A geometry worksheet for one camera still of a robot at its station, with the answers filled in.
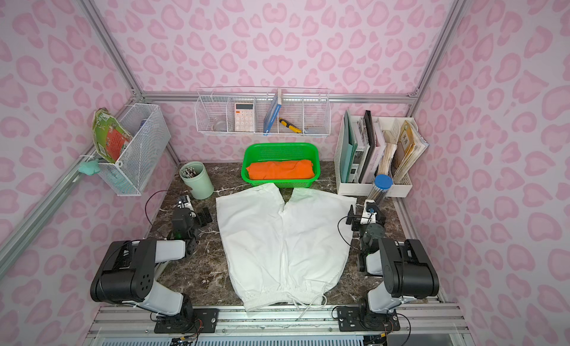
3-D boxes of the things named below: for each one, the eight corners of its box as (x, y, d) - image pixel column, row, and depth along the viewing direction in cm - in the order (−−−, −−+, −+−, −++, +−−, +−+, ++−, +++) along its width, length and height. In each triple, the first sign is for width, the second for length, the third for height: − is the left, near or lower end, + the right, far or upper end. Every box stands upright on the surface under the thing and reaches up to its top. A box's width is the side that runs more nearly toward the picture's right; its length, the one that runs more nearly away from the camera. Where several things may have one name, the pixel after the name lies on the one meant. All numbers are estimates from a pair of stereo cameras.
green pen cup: (191, 200, 107) (176, 176, 94) (197, 183, 114) (184, 159, 100) (211, 200, 107) (199, 176, 93) (216, 183, 113) (205, 159, 100)
